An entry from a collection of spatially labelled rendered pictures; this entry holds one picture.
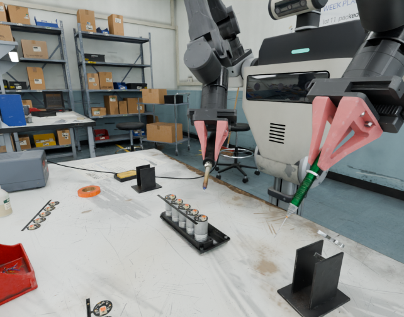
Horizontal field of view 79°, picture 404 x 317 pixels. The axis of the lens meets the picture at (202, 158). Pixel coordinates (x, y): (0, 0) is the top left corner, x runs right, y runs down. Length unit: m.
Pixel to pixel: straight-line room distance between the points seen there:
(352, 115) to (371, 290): 0.28
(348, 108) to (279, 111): 0.53
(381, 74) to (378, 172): 2.76
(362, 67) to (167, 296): 0.38
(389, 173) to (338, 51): 2.33
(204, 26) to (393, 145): 2.58
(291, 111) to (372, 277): 0.48
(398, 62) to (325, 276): 0.27
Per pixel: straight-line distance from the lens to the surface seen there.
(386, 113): 0.33
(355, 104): 0.30
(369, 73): 0.33
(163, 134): 4.00
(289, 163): 0.82
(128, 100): 4.85
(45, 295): 0.46
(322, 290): 0.40
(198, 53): 0.50
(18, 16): 4.67
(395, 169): 3.02
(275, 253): 0.49
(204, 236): 0.46
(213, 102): 0.51
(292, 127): 0.79
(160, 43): 5.64
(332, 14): 3.30
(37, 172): 0.86
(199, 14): 0.63
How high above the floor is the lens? 1.04
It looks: 16 degrees down
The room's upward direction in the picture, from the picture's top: straight up
